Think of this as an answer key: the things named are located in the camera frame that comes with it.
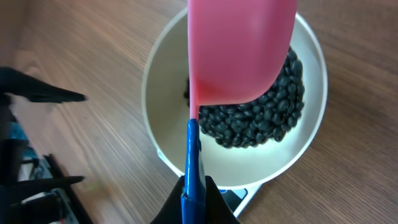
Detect cream bowl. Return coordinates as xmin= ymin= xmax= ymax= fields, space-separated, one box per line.
xmin=142 ymin=10 xmax=328 ymax=189

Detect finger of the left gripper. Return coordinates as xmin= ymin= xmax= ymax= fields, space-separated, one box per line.
xmin=9 ymin=176 xmax=84 ymax=195
xmin=1 ymin=67 xmax=86 ymax=103

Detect black beans in bowl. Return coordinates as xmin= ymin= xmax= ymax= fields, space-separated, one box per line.
xmin=199 ymin=49 xmax=305 ymax=149

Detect white digital kitchen scale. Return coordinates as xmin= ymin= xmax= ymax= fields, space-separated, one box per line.
xmin=157 ymin=149 xmax=264 ymax=218

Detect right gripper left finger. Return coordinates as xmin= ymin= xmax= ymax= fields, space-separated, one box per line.
xmin=150 ymin=175 xmax=185 ymax=224

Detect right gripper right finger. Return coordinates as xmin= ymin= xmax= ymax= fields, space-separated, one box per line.
xmin=205 ymin=175 xmax=240 ymax=224

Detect pink scoop blue handle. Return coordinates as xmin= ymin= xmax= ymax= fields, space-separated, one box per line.
xmin=181 ymin=0 xmax=297 ymax=224

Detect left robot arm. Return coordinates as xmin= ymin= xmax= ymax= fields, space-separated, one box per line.
xmin=1 ymin=67 xmax=92 ymax=223

